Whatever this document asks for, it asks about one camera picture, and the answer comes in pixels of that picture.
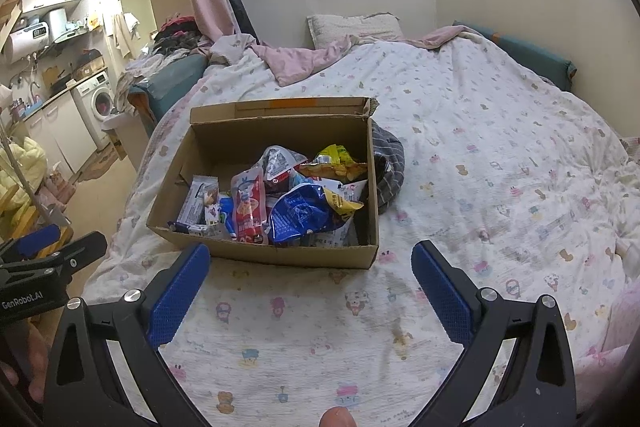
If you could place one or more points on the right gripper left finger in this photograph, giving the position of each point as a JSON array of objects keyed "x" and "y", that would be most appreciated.
[{"x": 169, "y": 295}]

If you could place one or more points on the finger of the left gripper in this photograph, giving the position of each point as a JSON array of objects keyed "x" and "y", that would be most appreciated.
[
  {"x": 79, "y": 254},
  {"x": 27, "y": 247}
]

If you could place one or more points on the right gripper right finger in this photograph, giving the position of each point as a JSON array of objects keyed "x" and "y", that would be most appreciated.
[{"x": 450, "y": 292}]

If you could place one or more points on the white red wafer bar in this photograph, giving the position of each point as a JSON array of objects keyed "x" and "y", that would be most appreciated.
[{"x": 190, "y": 219}]

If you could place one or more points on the red pink cartoon packet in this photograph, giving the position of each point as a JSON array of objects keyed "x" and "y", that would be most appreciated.
[{"x": 249, "y": 205}]

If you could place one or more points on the light blue snack bag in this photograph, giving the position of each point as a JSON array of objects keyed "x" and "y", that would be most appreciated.
[{"x": 344, "y": 201}]

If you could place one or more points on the dark blue snack bag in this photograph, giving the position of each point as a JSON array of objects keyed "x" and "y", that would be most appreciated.
[{"x": 299, "y": 212}]

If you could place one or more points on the white red yellow snack bag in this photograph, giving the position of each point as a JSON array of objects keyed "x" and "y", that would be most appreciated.
[{"x": 277, "y": 163}]

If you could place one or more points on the blue white gummy bag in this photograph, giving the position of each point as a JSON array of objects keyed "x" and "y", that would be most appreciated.
[{"x": 225, "y": 203}]

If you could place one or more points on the person's left hand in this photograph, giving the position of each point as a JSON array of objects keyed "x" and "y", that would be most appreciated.
[{"x": 28, "y": 355}]

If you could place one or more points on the person's right hand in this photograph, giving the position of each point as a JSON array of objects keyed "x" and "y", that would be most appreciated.
[{"x": 337, "y": 417}]

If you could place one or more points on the wooden yellow rack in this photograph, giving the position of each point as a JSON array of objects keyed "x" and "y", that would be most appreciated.
[{"x": 28, "y": 224}]

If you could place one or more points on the yellow bedding bundle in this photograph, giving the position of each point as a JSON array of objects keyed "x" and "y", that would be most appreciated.
[{"x": 32, "y": 160}]

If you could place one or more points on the brown floor mat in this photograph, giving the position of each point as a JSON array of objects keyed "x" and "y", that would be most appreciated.
[{"x": 99, "y": 163}]

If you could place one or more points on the white kitchen cabinet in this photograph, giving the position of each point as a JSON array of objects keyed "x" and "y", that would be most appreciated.
[{"x": 62, "y": 133}]

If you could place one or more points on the dark striped garment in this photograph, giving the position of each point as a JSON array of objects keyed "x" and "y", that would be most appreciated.
[{"x": 389, "y": 166}]

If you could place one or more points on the white washing machine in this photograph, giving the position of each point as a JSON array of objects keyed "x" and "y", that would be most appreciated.
[{"x": 93, "y": 97}]

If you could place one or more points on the white water heater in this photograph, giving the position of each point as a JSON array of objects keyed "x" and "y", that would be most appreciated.
[{"x": 26, "y": 41}]

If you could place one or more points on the teal orange folded blanket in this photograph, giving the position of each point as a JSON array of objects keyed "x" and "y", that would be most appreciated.
[{"x": 153, "y": 97}]

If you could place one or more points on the clothes pile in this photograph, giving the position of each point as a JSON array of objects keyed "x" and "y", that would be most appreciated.
[{"x": 176, "y": 39}]

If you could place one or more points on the pink blanket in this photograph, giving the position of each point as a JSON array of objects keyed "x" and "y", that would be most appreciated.
[{"x": 291, "y": 65}]

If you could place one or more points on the beige pillow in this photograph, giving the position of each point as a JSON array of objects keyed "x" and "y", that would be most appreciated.
[{"x": 327, "y": 28}]

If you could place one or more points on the teal cushion by wall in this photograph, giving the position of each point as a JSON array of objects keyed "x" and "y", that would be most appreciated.
[{"x": 555, "y": 68}]

